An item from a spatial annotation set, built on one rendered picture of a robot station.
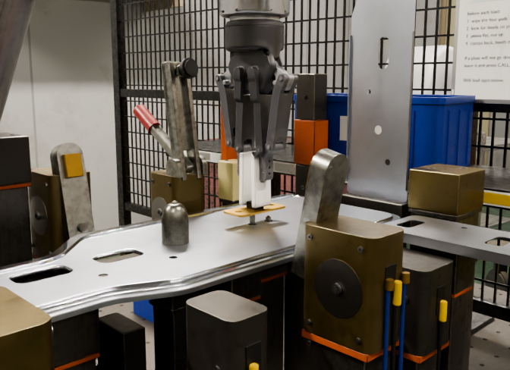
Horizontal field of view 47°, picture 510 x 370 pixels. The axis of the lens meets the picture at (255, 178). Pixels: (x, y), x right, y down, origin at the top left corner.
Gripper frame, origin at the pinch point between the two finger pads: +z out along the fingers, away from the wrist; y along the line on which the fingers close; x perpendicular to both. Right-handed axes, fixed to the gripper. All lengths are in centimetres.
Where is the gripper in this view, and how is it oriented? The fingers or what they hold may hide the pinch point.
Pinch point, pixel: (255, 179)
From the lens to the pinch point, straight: 77.8
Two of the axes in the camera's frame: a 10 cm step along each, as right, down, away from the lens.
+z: 0.0, 9.9, 1.7
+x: 7.2, -1.2, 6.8
